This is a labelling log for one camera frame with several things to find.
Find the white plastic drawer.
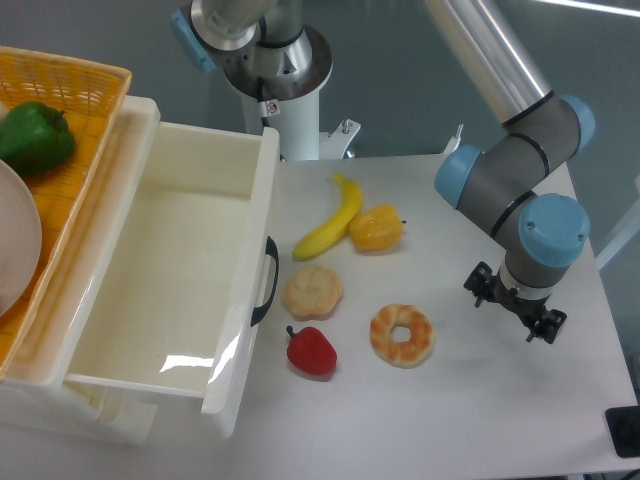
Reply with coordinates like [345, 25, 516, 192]
[67, 122, 280, 439]

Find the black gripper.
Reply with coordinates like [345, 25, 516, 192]
[463, 261, 567, 344]

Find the round cream bread bun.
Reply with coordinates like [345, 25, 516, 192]
[281, 265, 344, 320]

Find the orange yellow toy pepper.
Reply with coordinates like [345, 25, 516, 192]
[348, 203, 404, 251]

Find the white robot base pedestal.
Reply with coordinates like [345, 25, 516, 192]
[222, 26, 361, 161]

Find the white drawer cabinet frame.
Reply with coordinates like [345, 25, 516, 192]
[1, 96, 160, 445]

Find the black drawer handle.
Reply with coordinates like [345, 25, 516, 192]
[250, 236, 280, 327]

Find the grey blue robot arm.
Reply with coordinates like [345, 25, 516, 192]
[171, 1, 595, 343]

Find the glazed ring donut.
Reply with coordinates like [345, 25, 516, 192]
[369, 304, 436, 369]

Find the green toy bell pepper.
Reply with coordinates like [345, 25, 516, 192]
[1, 102, 76, 176]

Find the red toy bell pepper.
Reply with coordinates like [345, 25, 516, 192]
[286, 325, 338, 381]

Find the beige round plate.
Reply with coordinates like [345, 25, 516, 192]
[0, 161, 42, 314]

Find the black device at table edge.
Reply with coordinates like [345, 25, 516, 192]
[605, 406, 640, 458]

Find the yellow toy banana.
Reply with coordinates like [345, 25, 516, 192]
[292, 172, 363, 261]

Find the orange woven basket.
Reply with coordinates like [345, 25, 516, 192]
[1, 46, 132, 371]

